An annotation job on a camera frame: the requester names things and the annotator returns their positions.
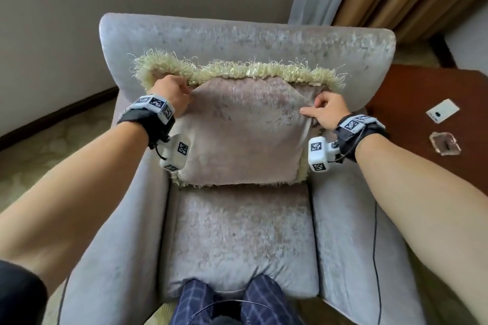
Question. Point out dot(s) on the person's right leg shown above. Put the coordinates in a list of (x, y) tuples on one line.
[(267, 302)]

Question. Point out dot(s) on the person's left fingers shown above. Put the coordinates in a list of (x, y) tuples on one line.
[(183, 88)]

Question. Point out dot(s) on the person's left leg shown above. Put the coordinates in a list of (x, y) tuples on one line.
[(196, 304)]

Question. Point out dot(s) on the grey velvet seat cushion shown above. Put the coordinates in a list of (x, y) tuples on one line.
[(240, 237)]

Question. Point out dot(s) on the person's left forearm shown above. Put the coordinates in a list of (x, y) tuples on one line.
[(76, 199)]

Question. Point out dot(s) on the black wristband with markers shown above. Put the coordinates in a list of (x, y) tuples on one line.
[(152, 111), (360, 128)]

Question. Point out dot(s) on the black right wristband with markers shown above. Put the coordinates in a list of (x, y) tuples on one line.
[(360, 128)]

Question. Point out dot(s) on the fringed velvet throw pillow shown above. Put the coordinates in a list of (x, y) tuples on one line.
[(244, 126)]

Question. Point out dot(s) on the person's right hand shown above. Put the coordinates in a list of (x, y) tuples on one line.
[(331, 111)]

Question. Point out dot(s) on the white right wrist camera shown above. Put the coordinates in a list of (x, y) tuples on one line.
[(319, 153)]

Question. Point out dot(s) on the dark wooden baseboard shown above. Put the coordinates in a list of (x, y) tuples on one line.
[(57, 117)]

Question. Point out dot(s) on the black left wristband with markers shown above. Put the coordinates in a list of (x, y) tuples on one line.
[(152, 111)]

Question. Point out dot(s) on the grey velvet armchair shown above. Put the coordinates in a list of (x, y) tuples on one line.
[(125, 229)]

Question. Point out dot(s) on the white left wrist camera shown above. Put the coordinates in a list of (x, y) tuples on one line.
[(176, 153)]

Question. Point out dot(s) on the person's right forearm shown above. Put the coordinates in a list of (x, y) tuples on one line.
[(419, 199)]

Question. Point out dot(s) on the brown wooden side table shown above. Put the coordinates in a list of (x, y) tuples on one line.
[(408, 100)]

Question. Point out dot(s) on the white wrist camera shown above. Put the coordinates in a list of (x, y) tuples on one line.
[(319, 153), (176, 153)]

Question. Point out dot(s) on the person's right thumb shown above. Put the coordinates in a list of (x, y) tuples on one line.
[(309, 110)]

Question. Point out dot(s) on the white card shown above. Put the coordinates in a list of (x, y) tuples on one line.
[(443, 110)]

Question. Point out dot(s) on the clear glass ashtray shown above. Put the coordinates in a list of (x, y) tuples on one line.
[(445, 144)]

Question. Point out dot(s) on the person's leg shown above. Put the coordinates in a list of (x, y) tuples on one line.
[(267, 302), (196, 304)]

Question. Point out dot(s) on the person's left hand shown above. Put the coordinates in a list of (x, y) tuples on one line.
[(171, 92)]

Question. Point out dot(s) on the black sleeve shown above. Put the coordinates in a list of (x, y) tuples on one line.
[(19, 294)]

